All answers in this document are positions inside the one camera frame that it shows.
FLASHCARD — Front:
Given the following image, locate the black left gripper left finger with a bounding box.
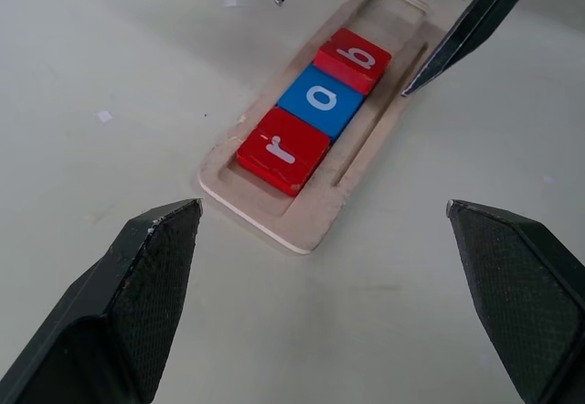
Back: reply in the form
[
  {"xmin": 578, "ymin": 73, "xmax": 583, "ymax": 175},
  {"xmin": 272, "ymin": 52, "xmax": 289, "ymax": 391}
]
[{"xmin": 0, "ymin": 198, "xmax": 204, "ymax": 404}]

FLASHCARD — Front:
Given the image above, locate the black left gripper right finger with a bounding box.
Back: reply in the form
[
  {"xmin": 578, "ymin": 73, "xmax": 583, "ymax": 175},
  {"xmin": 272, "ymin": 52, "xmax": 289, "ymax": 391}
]
[{"xmin": 445, "ymin": 199, "xmax": 585, "ymax": 404}]

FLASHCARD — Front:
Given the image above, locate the red letter block b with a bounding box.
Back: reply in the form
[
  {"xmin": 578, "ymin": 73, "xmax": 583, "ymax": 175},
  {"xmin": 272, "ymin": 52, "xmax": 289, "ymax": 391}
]
[{"xmin": 313, "ymin": 27, "xmax": 393, "ymax": 95}]

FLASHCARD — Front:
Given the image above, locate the blue letter block o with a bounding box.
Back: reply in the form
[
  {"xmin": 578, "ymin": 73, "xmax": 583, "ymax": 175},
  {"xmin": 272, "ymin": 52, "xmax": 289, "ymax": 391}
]
[{"xmin": 277, "ymin": 64, "xmax": 367, "ymax": 143}]

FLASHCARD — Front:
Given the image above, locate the red letter block r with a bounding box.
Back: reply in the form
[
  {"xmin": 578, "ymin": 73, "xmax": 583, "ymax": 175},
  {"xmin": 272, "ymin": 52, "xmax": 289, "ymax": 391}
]
[{"xmin": 236, "ymin": 106, "xmax": 332, "ymax": 197}]

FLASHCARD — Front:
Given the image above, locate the light wooden letter tray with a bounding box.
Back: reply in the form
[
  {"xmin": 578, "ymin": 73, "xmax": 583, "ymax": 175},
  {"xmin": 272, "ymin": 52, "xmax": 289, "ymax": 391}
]
[{"xmin": 197, "ymin": 0, "xmax": 452, "ymax": 256}]

